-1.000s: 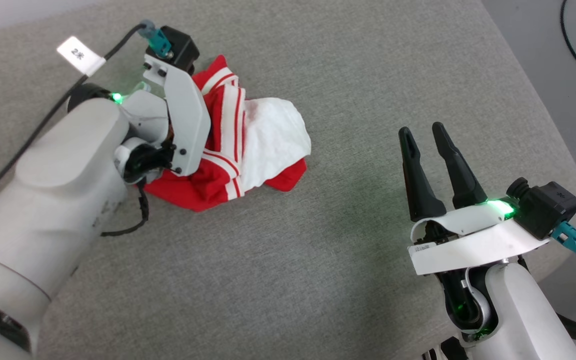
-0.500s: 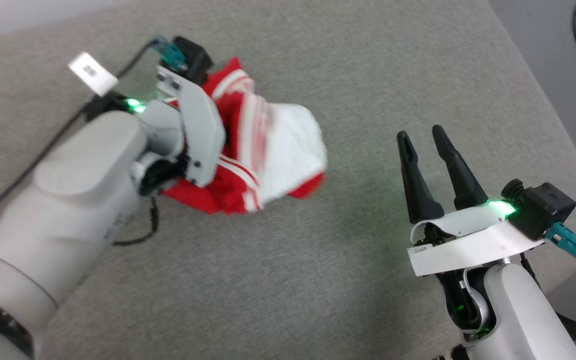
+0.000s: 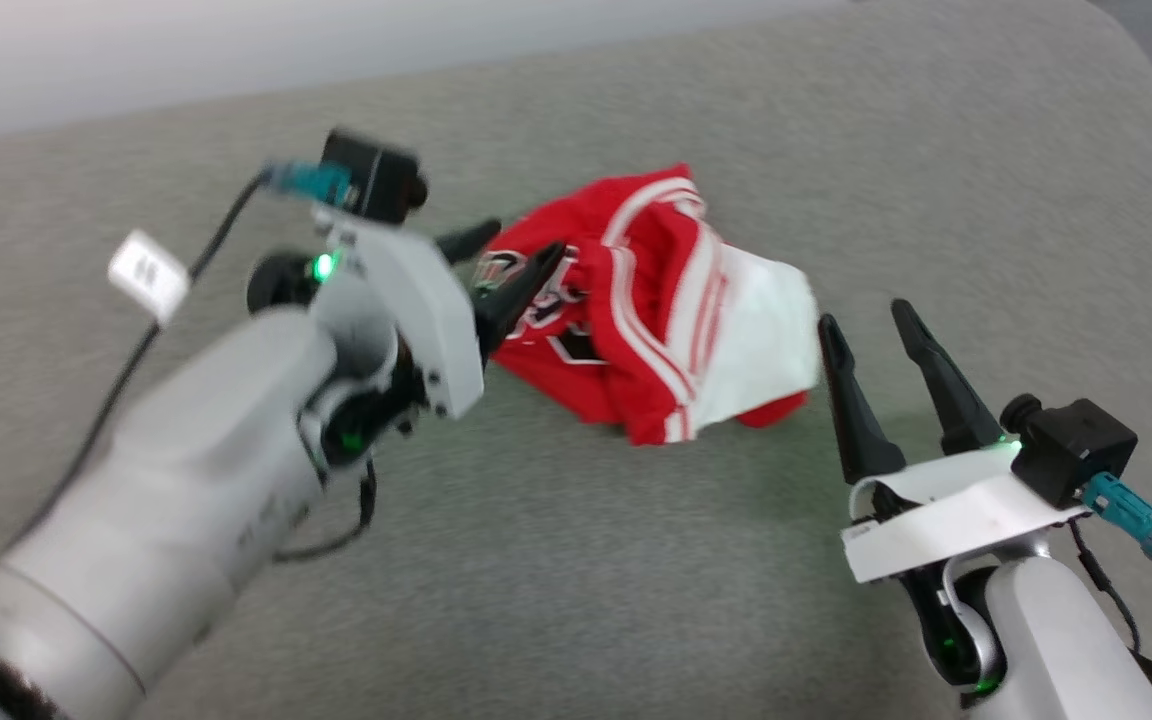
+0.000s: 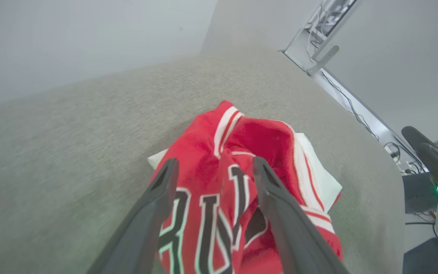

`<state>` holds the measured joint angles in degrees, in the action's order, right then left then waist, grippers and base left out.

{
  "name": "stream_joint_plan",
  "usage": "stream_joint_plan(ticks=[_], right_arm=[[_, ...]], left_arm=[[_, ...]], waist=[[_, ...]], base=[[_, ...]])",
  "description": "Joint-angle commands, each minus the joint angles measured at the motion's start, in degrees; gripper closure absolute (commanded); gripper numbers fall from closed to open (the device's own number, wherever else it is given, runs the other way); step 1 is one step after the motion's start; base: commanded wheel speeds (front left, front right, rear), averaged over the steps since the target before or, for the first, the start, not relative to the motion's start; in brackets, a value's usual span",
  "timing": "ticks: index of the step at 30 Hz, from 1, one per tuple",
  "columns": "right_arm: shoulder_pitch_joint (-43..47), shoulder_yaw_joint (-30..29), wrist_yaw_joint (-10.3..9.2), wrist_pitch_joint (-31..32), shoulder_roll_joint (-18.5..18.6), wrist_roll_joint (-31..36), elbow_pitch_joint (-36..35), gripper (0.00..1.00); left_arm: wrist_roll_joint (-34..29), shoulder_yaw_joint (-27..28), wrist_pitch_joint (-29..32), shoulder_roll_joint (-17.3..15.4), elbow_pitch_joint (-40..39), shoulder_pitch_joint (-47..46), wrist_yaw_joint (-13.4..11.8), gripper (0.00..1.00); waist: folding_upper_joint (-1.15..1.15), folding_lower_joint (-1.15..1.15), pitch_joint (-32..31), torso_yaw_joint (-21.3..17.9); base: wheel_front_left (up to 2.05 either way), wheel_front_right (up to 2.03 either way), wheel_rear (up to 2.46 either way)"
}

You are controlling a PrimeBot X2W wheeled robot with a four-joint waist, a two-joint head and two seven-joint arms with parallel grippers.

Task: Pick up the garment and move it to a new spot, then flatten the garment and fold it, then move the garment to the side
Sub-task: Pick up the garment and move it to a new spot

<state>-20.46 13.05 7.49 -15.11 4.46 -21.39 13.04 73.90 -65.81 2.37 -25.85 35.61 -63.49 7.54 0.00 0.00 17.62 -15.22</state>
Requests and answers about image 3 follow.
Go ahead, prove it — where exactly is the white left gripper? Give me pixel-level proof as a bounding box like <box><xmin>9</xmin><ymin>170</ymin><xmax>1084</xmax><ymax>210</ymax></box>
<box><xmin>311</xmin><ymin>205</ymin><xmax>568</xmax><ymax>421</ymax></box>

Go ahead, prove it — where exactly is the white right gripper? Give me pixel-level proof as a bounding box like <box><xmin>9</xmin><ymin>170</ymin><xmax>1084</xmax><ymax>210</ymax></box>
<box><xmin>818</xmin><ymin>298</ymin><xmax>1089</xmax><ymax>586</ymax></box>

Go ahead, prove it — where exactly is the red white sports jersey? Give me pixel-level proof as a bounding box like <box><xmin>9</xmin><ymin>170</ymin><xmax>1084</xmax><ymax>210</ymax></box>
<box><xmin>481</xmin><ymin>165</ymin><xmax>822</xmax><ymax>448</ymax></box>

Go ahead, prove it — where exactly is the black right camera cable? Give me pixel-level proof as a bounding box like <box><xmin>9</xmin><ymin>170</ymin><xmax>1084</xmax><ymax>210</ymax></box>
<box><xmin>1081</xmin><ymin>472</ymin><xmax>1152</xmax><ymax>611</ymax></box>

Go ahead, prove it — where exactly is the thin black left gripper cable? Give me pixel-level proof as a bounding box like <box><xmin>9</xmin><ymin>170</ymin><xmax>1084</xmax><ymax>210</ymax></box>
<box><xmin>274</xmin><ymin>455</ymin><xmax>379</xmax><ymax>563</ymax></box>

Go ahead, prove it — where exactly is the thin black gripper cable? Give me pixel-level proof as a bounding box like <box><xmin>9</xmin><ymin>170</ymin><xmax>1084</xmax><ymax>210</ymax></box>
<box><xmin>274</xmin><ymin>455</ymin><xmax>379</xmax><ymax>563</ymax></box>
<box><xmin>1071</xmin><ymin>520</ymin><xmax>1152</xmax><ymax>706</ymax></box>

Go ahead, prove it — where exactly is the thin black right gripper cable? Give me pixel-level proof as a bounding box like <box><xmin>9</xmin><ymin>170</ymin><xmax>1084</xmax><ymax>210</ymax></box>
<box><xmin>1071</xmin><ymin>520</ymin><xmax>1152</xmax><ymax>706</ymax></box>

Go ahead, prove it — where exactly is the white cable label tag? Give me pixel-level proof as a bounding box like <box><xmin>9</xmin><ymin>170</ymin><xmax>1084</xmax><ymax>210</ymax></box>
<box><xmin>106</xmin><ymin>230</ymin><xmax>192</xmax><ymax>326</ymax></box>

